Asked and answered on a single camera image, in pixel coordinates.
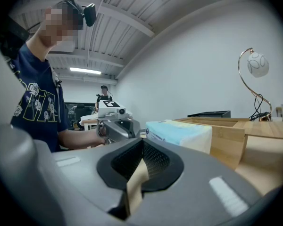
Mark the wooden sliding lid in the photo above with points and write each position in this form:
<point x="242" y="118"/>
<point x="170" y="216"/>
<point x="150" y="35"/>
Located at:
<point x="268" y="129"/>

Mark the open wooden box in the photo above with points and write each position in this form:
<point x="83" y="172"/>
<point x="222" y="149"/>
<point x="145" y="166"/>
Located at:
<point x="228" y="142"/>

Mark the person's head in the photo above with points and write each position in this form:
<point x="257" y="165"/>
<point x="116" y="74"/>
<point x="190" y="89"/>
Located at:
<point x="61" y="25"/>

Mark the person's left forearm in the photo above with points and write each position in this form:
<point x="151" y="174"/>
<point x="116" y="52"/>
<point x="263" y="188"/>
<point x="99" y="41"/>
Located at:
<point x="80" y="138"/>

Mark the light blue tissues pack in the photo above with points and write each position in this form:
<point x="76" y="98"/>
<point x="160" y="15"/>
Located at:
<point x="179" y="134"/>

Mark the ceiling tube light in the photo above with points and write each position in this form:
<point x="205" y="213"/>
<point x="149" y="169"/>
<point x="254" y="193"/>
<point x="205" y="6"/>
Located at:
<point x="85" y="70"/>

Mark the black organizer box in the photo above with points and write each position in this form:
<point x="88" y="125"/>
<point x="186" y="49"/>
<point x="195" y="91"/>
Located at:
<point x="207" y="114"/>

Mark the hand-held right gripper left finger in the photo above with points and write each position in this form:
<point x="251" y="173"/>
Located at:
<point x="80" y="173"/>

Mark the black head camera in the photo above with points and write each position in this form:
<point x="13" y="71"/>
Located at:
<point x="89" y="14"/>

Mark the person's navy t-shirt torso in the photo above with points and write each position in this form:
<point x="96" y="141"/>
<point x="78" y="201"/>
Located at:
<point x="37" y="102"/>

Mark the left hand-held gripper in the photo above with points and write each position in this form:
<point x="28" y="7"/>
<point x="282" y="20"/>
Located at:
<point x="109" y="112"/>

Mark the black office chair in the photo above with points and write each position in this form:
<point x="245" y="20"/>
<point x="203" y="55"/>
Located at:
<point x="79" y="112"/>

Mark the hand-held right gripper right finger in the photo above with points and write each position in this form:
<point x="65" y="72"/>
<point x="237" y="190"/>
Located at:
<point x="191" y="196"/>

